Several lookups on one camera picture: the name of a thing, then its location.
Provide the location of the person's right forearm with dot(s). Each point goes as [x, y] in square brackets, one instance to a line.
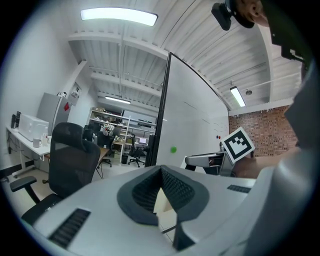
[246, 168]

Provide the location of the large ceiling light panel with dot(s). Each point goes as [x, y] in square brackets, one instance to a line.
[118, 16]

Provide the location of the black swivel chair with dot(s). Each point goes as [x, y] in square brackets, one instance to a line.
[136, 152]

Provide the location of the white storage shelf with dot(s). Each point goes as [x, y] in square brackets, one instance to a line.
[110, 120]

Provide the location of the white mug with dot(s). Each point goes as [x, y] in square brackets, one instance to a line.
[36, 142]

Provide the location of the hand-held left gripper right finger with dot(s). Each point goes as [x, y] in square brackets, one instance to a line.
[215, 200]

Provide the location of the wooden table with metal legs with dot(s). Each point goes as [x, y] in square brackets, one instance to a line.
[103, 152]

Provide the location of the black appliance on desk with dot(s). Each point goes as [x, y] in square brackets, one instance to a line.
[15, 120]

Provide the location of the person's face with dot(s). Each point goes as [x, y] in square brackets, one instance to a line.
[255, 11]

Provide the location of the white microwave oven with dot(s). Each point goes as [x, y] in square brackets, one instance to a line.
[32, 126]

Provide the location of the black padded desk chair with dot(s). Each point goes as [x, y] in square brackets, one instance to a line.
[105, 142]

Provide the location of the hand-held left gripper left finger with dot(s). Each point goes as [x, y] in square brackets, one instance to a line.
[100, 200]

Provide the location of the silver refrigerator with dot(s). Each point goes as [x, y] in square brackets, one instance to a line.
[51, 110]

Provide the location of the long ceiling light strip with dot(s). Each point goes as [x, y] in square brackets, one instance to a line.
[117, 99]

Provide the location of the narrow ceiling light strip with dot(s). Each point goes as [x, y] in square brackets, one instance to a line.
[238, 96]

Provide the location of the person's grey shirt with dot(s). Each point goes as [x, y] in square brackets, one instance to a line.
[300, 180]

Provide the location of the black mesh office chair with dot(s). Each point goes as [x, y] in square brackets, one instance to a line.
[72, 160]

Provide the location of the green round magnet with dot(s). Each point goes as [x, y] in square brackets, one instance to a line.
[173, 149]

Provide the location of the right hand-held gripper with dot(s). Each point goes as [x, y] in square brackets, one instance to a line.
[237, 145]

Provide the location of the round ceiling sensor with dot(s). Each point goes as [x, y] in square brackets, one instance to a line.
[248, 92]

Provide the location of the black trash bin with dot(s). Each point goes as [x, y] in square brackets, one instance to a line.
[124, 159]

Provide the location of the white wall electrical panel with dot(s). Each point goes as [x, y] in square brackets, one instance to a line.
[75, 94]

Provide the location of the white side desk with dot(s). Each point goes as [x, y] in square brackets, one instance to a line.
[30, 147]

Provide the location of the large standing whiteboard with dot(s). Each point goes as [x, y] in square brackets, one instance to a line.
[192, 110]

